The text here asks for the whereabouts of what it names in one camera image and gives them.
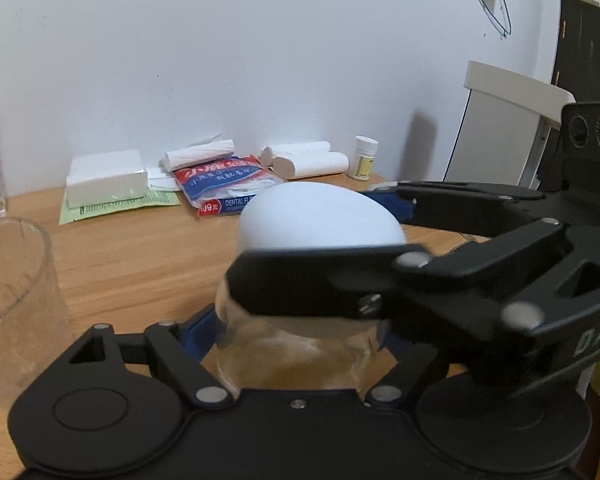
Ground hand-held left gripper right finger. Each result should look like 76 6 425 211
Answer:
364 322 451 406

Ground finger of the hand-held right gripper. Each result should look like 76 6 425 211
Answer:
364 180 547 239
225 219 600 357

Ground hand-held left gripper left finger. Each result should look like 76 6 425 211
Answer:
68 306 234 407

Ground white bottle cap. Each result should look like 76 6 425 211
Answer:
237 182 407 262

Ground clear glass bottle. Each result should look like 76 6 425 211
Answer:
214 276 392 395

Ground small white pill bottle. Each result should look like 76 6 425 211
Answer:
348 136 380 182

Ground white box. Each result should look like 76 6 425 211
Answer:
442 60 576 192

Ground red blue floss bag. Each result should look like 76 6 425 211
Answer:
173 155 287 219

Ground green paper sheet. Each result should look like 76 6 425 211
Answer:
58 189 182 226

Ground white folded papers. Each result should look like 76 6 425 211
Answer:
145 164 182 193

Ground dark door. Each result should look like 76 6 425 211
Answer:
550 0 600 111

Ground wrapped white paper roll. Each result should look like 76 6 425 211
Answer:
160 137 235 172

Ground white tissue pack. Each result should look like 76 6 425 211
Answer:
65 149 149 209

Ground clear plastic cup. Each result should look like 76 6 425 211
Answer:
0 217 74 412

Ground blue wire hanger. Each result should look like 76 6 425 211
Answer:
467 0 512 40

